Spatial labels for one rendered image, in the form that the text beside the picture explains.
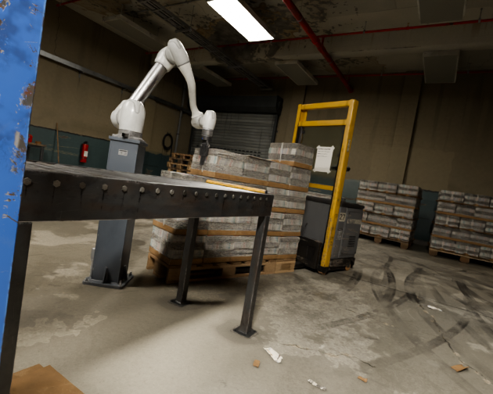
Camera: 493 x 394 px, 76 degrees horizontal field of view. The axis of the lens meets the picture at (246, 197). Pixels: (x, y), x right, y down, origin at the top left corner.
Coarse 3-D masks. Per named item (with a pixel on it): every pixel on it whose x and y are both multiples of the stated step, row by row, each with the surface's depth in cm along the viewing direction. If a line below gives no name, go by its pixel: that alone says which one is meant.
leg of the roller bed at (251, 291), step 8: (264, 216) 176; (264, 224) 176; (256, 232) 178; (264, 232) 177; (256, 240) 178; (264, 240) 179; (256, 248) 178; (256, 256) 177; (256, 264) 177; (256, 272) 177; (248, 280) 179; (256, 280) 178; (248, 288) 179; (256, 288) 180; (248, 296) 179; (256, 296) 182; (248, 304) 179; (248, 312) 179; (248, 320) 179; (240, 328) 181; (248, 328) 180
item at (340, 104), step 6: (324, 102) 352; (330, 102) 346; (336, 102) 340; (342, 102) 335; (348, 102) 329; (306, 108) 371; (312, 108) 364; (318, 108) 358; (324, 108) 354; (330, 108) 350
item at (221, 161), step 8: (208, 152) 260; (216, 152) 252; (224, 152) 253; (232, 152) 258; (208, 160) 259; (216, 160) 250; (224, 160) 255; (232, 160) 260; (240, 160) 265; (208, 168) 257; (216, 168) 251; (224, 168) 256; (232, 168) 262; (240, 168) 267; (240, 176) 268
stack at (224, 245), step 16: (160, 176) 258; (176, 176) 239; (192, 176) 235; (272, 192) 294; (176, 224) 233; (208, 224) 253; (224, 224) 262; (240, 224) 274; (256, 224) 285; (272, 224) 299; (160, 240) 248; (176, 240) 236; (208, 240) 254; (224, 240) 264; (240, 240) 276; (272, 240) 302; (176, 256) 238; (208, 256) 257; (224, 256) 268; (160, 272) 246; (176, 272) 239; (192, 272) 266; (208, 272) 275; (224, 272) 269; (272, 272) 309
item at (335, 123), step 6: (318, 120) 356; (324, 120) 350; (330, 120) 344; (336, 120) 338; (342, 120) 333; (300, 126) 375; (306, 126) 370; (312, 126) 364; (318, 126) 358; (324, 126) 353; (330, 126) 348; (336, 126) 343
